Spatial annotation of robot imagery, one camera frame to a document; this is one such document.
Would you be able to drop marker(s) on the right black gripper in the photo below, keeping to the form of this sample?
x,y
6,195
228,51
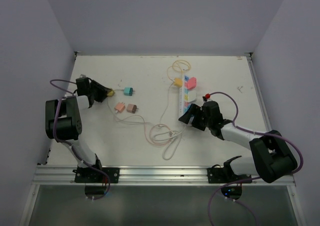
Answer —
x,y
194,110

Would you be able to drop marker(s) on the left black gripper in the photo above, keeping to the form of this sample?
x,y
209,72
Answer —
x,y
103,91

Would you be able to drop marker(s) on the white power strip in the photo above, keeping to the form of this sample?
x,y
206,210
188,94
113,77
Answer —
x,y
183,103

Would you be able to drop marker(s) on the salmon pink charger plug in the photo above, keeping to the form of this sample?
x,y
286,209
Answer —
x,y
119,108

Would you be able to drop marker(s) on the teal charger plug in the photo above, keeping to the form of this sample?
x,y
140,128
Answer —
x,y
128,91

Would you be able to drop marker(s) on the yellow charger plug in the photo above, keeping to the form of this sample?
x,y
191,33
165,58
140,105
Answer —
x,y
110,93
178,82

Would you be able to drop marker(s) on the brown pink charger plug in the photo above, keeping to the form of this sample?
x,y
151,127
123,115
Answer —
x,y
131,108

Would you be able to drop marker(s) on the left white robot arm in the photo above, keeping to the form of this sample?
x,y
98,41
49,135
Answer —
x,y
63,121

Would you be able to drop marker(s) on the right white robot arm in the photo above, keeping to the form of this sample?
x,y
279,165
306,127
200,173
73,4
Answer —
x,y
270,159

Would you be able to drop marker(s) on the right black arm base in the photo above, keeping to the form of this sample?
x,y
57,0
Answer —
x,y
223,175

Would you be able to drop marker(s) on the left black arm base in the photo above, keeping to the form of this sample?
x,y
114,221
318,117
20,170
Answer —
x,y
89,176

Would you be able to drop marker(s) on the white flat plug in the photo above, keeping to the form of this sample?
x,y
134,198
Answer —
x,y
191,96

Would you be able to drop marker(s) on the pink flat plug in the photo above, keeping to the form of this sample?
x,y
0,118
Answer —
x,y
191,83

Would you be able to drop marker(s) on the aluminium frame rail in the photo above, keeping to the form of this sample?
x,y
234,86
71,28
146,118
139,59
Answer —
x,y
128,175

